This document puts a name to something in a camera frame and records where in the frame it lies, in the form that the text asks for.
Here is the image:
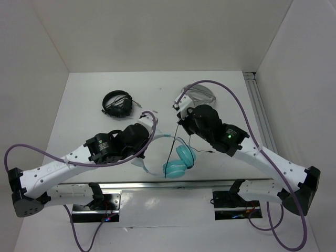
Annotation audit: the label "black headphone cable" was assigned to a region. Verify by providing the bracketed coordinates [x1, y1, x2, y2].
[163, 123, 214, 179]

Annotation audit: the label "teal cat-ear headphones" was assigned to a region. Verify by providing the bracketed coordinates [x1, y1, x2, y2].
[131, 131, 196, 179]

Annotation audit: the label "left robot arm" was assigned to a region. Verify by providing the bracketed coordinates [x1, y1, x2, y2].
[6, 123, 156, 218]

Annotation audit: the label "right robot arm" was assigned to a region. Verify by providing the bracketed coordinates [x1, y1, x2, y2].
[174, 104, 321, 215]

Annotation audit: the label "white grey headphones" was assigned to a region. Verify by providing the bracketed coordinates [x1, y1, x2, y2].
[181, 84, 216, 107]

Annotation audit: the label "black headphones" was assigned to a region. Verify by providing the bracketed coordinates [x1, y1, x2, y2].
[101, 90, 142, 119]

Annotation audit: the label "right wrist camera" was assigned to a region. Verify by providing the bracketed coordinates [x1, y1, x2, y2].
[173, 94, 195, 120]

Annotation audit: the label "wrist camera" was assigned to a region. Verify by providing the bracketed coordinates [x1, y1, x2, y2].
[173, 94, 195, 120]
[137, 111, 158, 137]

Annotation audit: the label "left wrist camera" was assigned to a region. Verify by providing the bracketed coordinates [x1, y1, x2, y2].
[137, 111, 158, 137]

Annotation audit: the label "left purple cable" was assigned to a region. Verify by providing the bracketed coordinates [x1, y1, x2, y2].
[4, 110, 158, 252]

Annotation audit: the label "purple cable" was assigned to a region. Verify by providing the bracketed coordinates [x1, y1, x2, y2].
[177, 80, 308, 250]
[4, 110, 158, 252]

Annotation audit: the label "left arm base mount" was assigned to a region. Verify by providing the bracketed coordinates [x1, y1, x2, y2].
[71, 182, 121, 223]

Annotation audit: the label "aluminium right rail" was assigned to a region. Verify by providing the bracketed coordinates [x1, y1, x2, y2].
[243, 72, 278, 154]

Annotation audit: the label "aluminium rail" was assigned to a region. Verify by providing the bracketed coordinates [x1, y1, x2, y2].
[55, 178, 274, 191]
[243, 72, 278, 154]

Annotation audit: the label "aluminium front rail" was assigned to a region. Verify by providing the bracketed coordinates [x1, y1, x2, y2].
[55, 178, 274, 191]

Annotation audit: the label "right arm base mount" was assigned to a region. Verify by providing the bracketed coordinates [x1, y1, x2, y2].
[210, 179, 263, 221]

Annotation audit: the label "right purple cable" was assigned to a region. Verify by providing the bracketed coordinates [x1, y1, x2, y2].
[177, 80, 308, 250]

